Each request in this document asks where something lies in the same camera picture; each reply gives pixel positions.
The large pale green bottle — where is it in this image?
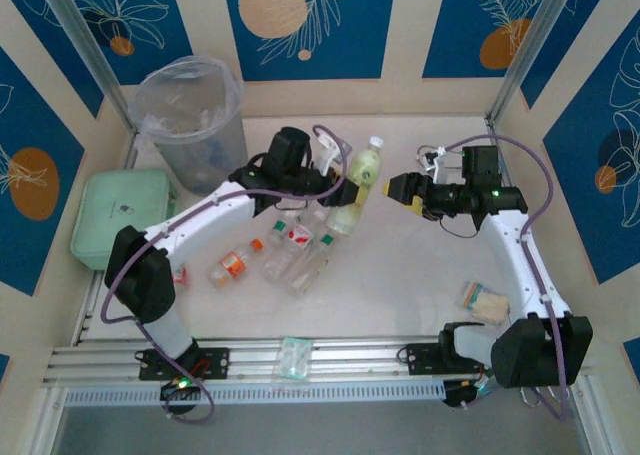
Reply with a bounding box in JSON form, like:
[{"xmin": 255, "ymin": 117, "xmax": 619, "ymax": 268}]
[{"xmin": 324, "ymin": 135, "xmax": 385, "ymax": 237}]

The clear bottle red white label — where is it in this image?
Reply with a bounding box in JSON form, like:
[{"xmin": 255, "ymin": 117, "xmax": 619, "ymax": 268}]
[{"xmin": 261, "ymin": 209, "xmax": 329, "ymax": 282}]

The long clear bottle green cap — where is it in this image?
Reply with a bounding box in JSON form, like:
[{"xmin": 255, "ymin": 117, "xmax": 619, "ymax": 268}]
[{"xmin": 284, "ymin": 233, "xmax": 335, "ymax": 296}]

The arm base controller board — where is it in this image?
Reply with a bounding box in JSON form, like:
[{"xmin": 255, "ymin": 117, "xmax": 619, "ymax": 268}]
[
  {"xmin": 159, "ymin": 373, "xmax": 201, "ymax": 402},
  {"xmin": 442, "ymin": 378, "xmax": 496, "ymax": 409}
]

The grey translucent waste bin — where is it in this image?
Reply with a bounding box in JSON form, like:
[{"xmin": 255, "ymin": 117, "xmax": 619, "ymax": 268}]
[{"xmin": 128, "ymin": 54, "xmax": 251, "ymax": 197}]

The clear plastic bin liner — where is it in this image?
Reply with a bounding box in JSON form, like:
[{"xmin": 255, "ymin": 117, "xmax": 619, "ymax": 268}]
[{"xmin": 128, "ymin": 54, "xmax": 246, "ymax": 141}]

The clear bottle orange cap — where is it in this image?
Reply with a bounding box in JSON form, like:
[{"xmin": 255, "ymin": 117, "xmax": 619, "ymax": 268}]
[{"xmin": 208, "ymin": 238, "xmax": 265, "ymax": 290}]

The beige bandage roll packet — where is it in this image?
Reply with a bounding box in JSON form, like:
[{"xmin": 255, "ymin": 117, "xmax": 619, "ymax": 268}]
[{"xmin": 457, "ymin": 280, "xmax": 511, "ymax": 324}]

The clear plastic packet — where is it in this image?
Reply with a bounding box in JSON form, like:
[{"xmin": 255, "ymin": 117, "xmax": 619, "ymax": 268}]
[{"xmin": 272, "ymin": 337, "xmax": 314, "ymax": 381}]

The mint green lidded case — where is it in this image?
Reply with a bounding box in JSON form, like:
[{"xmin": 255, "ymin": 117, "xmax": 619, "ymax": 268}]
[{"xmin": 69, "ymin": 168, "xmax": 181, "ymax": 271}]

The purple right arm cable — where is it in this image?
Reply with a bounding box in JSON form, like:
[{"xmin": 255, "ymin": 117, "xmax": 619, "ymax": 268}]
[{"xmin": 442, "ymin": 133, "xmax": 572, "ymax": 422}]

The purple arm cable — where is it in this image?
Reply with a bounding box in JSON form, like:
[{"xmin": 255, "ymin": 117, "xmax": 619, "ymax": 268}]
[
  {"xmin": 442, "ymin": 133, "xmax": 572, "ymax": 422},
  {"xmin": 101, "ymin": 123, "xmax": 351, "ymax": 425}
]

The aluminium corner post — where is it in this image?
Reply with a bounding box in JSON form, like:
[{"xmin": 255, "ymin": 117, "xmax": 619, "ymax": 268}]
[
  {"xmin": 33, "ymin": 0, "xmax": 140, "ymax": 134},
  {"xmin": 485, "ymin": 0, "xmax": 584, "ymax": 126}
]

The aluminium rail frame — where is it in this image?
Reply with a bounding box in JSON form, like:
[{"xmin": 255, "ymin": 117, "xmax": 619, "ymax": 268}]
[{"xmin": 42, "ymin": 334, "xmax": 599, "ymax": 390}]

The white slotted cable duct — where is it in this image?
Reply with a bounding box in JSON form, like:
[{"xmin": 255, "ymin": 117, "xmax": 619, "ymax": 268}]
[{"xmin": 63, "ymin": 378, "xmax": 447, "ymax": 409}]

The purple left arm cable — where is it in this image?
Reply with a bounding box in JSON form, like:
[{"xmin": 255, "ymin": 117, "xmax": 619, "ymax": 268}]
[{"xmin": 101, "ymin": 123, "xmax": 351, "ymax": 425}]

